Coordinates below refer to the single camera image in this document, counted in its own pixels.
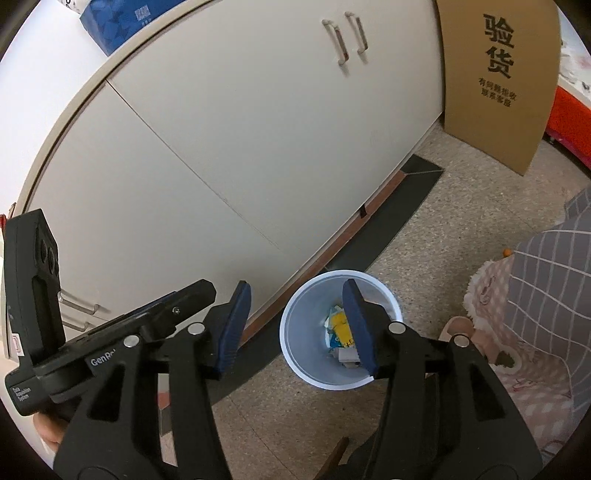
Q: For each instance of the yellow white carton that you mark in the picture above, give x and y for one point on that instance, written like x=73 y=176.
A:
x=342 y=330

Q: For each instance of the pink plush table cover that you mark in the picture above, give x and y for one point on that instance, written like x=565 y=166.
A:
x=521 y=392

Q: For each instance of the person's black trousers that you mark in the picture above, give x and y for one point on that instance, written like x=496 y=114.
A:
x=355 y=461

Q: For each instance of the large cardboard box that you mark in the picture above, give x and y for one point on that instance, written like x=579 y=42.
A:
x=498 y=101

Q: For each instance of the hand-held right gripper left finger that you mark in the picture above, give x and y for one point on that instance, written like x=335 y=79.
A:
x=233 y=332

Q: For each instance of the blue plastic package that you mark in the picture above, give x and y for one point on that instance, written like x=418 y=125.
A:
x=134 y=18

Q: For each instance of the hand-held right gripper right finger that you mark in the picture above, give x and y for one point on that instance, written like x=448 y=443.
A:
x=360 y=327

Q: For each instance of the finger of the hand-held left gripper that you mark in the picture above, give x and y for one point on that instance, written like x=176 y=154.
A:
x=184 y=304

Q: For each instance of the cream low cabinet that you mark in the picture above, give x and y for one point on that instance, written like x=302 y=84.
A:
x=207 y=138

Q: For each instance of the person's left hand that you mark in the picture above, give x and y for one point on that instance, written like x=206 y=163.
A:
x=51 y=431

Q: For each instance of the red mat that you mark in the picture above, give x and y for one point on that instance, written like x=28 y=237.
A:
x=570 y=124

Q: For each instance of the light blue bin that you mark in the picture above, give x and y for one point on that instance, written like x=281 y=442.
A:
x=304 y=350

